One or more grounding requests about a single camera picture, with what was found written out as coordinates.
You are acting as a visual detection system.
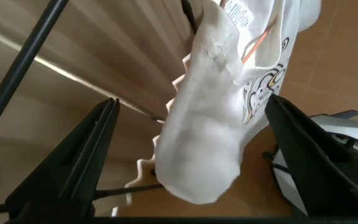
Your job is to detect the white curtain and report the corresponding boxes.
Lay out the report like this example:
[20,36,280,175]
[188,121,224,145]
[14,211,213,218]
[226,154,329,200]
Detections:
[0,0,205,216]

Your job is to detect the white printed t-shirt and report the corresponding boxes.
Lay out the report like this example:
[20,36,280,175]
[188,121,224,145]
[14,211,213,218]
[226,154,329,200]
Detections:
[152,0,323,205]

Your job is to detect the black clothes rack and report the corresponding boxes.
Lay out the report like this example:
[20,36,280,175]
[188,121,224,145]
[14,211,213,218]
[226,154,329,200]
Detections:
[0,0,199,217]

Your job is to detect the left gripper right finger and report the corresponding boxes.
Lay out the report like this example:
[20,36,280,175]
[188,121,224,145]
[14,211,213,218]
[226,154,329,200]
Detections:
[264,94,358,217]

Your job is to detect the pink clothes hanger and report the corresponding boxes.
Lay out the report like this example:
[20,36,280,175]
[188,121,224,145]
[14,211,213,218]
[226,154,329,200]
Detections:
[219,0,278,65]

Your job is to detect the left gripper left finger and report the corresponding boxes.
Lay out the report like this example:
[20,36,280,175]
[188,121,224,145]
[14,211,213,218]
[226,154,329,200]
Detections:
[4,98,121,218]

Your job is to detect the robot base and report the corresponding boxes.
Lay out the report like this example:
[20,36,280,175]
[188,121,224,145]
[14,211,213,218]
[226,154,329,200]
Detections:
[262,109,358,216]

